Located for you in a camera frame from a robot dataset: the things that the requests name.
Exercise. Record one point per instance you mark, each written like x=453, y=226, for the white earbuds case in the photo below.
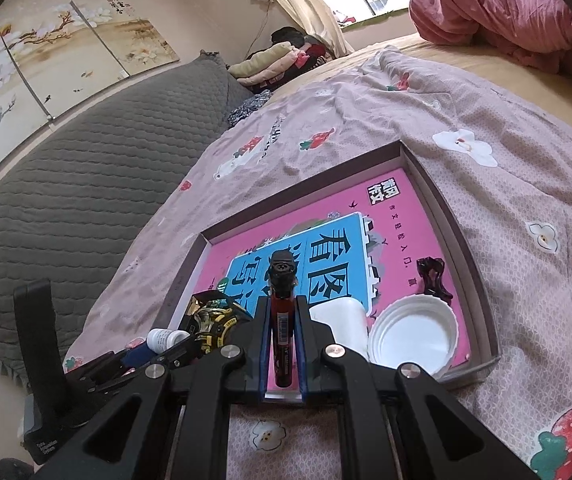
x=341, y=322

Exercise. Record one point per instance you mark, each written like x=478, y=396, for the grey cardboard box tray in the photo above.
x=475, y=372

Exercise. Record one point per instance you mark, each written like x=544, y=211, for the beige bed sheet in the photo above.
x=540, y=100

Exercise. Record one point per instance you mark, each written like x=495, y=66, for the dark floral cloth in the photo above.
x=248, y=107

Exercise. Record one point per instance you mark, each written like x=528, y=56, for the pink book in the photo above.
x=405, y=240

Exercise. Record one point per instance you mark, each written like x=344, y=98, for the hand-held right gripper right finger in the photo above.
x=303, y=345

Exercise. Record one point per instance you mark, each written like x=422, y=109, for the beige curtain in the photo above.
x=306, y=5

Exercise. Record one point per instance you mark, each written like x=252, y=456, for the white pill bottle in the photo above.
x=163, y=339

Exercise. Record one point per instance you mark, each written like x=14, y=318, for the pink comforter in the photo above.
x=490, y=5

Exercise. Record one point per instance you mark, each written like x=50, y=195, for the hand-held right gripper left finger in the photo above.
x=264, y=345

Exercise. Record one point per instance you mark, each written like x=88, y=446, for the pile of folded clothes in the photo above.
x=266, y=62

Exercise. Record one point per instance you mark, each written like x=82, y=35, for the floral wall painting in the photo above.
x=41, y=70

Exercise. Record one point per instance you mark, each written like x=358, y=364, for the grey quilted headboard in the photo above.
x=91, y=185

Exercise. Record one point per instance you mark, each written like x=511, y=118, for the red black lighter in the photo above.
x=283, y=325

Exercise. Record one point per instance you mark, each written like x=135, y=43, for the white plastic jar lid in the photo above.
x=415, y=335

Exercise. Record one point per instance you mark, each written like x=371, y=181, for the strawberry printed blanket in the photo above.
x=316, y=110

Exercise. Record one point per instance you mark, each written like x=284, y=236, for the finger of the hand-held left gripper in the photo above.
x=136, y=354
x=126, y=377

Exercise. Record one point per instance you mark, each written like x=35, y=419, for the ornate gold cap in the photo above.
x=213, y=331

